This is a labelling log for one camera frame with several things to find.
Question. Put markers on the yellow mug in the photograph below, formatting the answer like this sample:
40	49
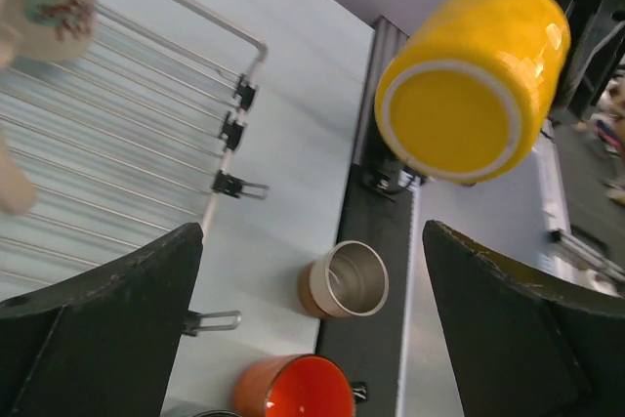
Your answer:
466	96

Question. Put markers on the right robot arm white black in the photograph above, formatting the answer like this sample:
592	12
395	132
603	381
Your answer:
596	50

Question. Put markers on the metal wire dish rack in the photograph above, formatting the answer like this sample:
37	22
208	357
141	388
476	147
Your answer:
128	140

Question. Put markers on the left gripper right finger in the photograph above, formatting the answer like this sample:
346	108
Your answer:
523	342

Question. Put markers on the orange mug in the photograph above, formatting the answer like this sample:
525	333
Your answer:
296	385

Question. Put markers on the beige floral mug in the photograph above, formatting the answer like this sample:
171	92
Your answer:
49	30

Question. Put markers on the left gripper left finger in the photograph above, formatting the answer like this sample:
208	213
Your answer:
102	343

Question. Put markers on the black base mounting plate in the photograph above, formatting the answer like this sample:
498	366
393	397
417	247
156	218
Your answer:
378	213

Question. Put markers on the dark green mug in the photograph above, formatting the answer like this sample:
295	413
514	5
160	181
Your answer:
213	413

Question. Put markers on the stainless steel cup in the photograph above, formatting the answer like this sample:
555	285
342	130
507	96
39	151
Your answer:
349	280

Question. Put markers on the plain beige mug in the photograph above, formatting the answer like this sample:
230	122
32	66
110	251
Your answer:
18	194

